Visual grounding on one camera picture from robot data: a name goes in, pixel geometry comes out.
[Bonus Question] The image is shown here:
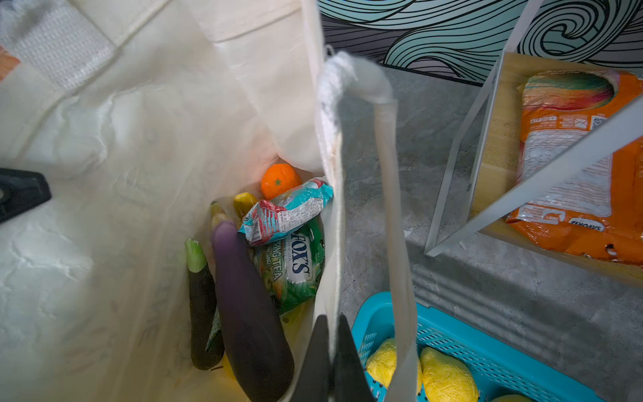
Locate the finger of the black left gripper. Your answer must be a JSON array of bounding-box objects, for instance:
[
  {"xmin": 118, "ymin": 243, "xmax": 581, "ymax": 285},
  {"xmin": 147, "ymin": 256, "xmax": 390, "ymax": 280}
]
[{"xmin": 0, "ymin": 169, "xmax": 52, "ymax": 223}]

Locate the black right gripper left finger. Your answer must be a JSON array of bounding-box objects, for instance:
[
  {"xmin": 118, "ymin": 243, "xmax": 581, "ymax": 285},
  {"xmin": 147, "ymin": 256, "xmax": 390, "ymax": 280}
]
[{"xmin": 290, "ymin": 315, "xmax": 331, "ymax": 402}]

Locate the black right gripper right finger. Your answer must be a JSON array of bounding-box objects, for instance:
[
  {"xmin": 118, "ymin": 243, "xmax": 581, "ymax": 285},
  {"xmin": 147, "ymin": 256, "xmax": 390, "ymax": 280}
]
[{"xmin": 333, "ymin": 314, "xmax": 374, "ymax": 402}]

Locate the purple eggplant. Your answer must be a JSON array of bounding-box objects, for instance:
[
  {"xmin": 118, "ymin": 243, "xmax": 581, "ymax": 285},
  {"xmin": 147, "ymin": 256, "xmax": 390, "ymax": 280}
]
[{"xmin": 209, "ymin": 201, "xmax": 295, "ymax": 401}]

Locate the yellow green candy bag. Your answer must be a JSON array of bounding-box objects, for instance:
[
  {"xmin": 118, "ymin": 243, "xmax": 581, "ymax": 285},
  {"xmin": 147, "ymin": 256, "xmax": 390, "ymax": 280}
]
[{"xmin": 253, "ymin": 217, "xmax": 325, "ymax": 316}]

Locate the dark green cucumber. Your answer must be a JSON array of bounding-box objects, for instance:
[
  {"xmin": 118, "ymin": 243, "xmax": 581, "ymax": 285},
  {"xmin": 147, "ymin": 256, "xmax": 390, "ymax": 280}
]
[{"xmin": 185, "ymin": 240, "xmax": 224, "ymax": 370}]

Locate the cream floral tote bag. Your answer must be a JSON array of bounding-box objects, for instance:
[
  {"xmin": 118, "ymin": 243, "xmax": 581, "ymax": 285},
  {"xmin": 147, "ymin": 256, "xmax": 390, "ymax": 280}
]
[{"xmin": 1, "ymin": 1, "xmax": 417, "ymax": 401}]

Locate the pink green candy bag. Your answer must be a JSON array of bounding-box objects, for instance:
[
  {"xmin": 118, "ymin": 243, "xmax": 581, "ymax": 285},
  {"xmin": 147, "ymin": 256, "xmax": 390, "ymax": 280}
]
[{"xmin": 238, "ymin": 178, "xmax": 334, "ymax": 246}]

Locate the orange tangerine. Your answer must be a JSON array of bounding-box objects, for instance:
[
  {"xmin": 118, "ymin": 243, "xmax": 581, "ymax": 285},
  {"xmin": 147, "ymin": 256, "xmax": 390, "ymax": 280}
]
[{"xmin": 260, "ymin": 163, "xmax": 302, "ymax": 200}]

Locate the yellow banana bunch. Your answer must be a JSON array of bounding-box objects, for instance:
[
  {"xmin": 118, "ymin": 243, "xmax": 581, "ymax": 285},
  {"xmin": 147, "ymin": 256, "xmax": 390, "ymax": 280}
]
[{"xmin": 233, "ymin": 193, "xmax": 259, "ymax": 220}]

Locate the orange Fox's candy bag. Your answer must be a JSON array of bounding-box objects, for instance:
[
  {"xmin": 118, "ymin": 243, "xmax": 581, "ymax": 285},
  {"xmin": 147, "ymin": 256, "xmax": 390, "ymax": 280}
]
[{"xmin": 506, "ymin": 70, "xmax": 642, "ymax": 266}]

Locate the yellow lemon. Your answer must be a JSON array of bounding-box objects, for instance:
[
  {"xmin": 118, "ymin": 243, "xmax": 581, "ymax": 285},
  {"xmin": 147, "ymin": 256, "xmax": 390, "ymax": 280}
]
[
  {"xmin": 366, "ymin": 338, "xmax": 397, "ymax": 389},
  {"xmin": 420, "ymin": 347, "xmax": 480, "ymax": 402}
]

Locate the teal plastic basket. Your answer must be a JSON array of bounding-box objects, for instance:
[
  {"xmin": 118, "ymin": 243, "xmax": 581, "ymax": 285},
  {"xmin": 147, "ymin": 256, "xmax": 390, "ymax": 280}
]
[{"xmin": 352, "ymin": 291, "xmax": 600, "ymax": 401}]

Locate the white wooden shelf rack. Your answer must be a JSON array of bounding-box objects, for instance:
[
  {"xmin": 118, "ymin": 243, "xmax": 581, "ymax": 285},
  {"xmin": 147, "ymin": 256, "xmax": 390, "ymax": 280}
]
[{"xmin": 425, "ymin": 1, "xmax": 642, "ymax": 286}]

